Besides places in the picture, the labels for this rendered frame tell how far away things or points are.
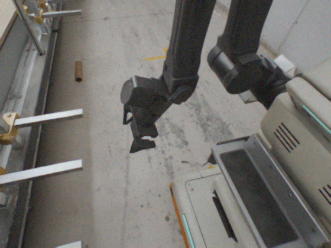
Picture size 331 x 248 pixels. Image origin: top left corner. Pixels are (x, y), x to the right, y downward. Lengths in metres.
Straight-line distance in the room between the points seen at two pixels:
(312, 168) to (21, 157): 1.00
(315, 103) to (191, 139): 1.48
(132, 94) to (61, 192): 1.36
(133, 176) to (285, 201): 1.20
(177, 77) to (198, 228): 1.01
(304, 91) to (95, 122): 1.70
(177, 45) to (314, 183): 0.37
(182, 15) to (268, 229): 0.46
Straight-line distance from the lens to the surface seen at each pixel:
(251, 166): 0.58
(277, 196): 0.57
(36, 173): 0.82
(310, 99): 0.36
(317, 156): 0.47
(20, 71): 1.63
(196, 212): 1.29
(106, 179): 1.62
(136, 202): 1.55
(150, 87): 0.41
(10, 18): 1.68
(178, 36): 0.34
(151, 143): 0.52
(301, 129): 0.47
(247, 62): 0.41
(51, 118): 0.94
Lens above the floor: 1.51
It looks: 48 degrees down
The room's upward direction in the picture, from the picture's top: straight up
